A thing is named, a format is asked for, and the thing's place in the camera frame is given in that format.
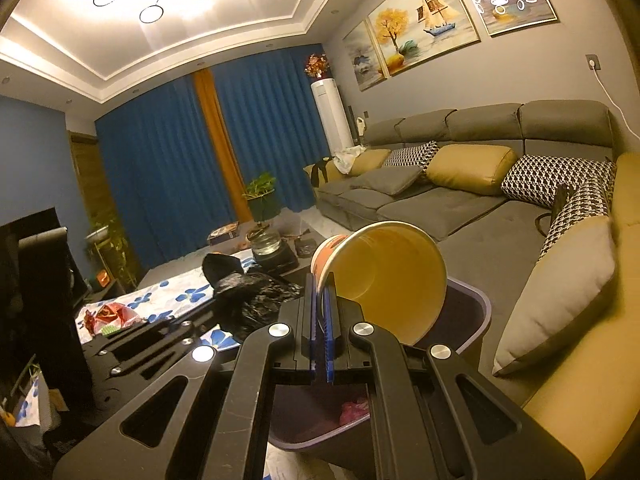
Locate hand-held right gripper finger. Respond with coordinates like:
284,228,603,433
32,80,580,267
322,285,586,480
52,270,322,480

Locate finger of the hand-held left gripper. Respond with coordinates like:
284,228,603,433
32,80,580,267
95,304,237,362
105,329,242,398

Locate red snack packet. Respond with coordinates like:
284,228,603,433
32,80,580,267
82,302,143,333

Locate pink plastic bag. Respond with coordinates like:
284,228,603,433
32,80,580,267
340,395,373,426

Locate black plastic bag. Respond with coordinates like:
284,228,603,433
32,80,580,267
202,254,303,341

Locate white orange paper cup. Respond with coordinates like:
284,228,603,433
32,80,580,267
310,221,448,346

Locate dark grey trash bin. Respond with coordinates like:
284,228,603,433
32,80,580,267
267,275,493,466

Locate blue floral tablecloth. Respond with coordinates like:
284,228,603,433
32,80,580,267
12,252,311,428

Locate dark coffee table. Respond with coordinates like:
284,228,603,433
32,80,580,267
210,230,326,281

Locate glass kettle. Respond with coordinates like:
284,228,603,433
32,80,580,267
250,230,287,267

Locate trailing plant on stand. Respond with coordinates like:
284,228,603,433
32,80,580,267
85,210,141,291

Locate flat printed box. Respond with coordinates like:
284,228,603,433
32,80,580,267
209,222,240,243

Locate wide blue curtain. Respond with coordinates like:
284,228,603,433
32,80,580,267
95,77,241,271

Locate potted plant in dark pot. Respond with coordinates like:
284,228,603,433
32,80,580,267
242,172,281,223

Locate black television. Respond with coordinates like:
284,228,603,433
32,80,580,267
0,207,76,311

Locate black garment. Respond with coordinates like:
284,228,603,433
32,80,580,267
310,157,333,188

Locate flat grey cushion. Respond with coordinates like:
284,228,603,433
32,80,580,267
350,166,426,196

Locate white clothes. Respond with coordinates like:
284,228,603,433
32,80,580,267
334,145,368,173

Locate grey and yellow sectional sofa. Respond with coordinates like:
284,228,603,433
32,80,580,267
305,100,640,480

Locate small yellow cushion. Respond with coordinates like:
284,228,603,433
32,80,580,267
347,149,393,177

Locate orange curtain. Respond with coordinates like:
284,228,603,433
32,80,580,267
193,69,253,223

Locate small black white patterned cushion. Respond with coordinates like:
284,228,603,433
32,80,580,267
382,141,441,171

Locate white standing air conditioner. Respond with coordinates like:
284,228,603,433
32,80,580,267
311,78,355,158

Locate grey cushion with dark edge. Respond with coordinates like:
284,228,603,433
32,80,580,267
492,215,618,377

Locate large yellow leather cushion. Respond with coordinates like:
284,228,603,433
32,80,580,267
426,144,520,197

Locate black handbag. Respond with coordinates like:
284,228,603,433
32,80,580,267
535,184,571,236

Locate orange artificial flowers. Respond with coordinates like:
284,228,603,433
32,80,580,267
303,52,332,81

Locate large black white patterned cushion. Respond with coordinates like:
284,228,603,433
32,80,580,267
501,155,617,211

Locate houndstooth cushion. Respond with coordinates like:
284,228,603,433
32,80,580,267
537,177,616,263

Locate small framed painting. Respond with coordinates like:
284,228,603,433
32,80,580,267
342,20,391,92

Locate framed tree and ship painting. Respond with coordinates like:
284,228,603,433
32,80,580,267
367,0,482,78

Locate white cable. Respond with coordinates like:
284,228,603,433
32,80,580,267
592,65,640,141

